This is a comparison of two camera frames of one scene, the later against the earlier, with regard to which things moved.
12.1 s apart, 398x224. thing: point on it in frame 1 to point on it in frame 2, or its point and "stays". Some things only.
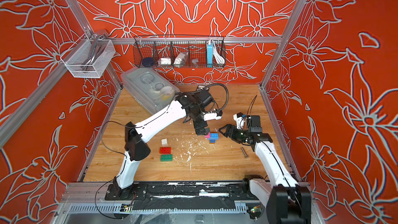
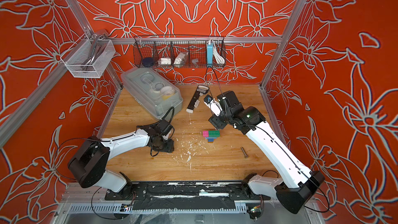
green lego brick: (166, 157) to (214, 134)
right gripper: (232, 133) to (214, 120)
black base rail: (181, 195) stays
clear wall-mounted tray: (90, 59) stays
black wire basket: (187, 51) stays
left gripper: (199, 126) to (170, 148)
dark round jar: (147, 61) stays
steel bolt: (246, 155) stays
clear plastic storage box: (148, 88) stays
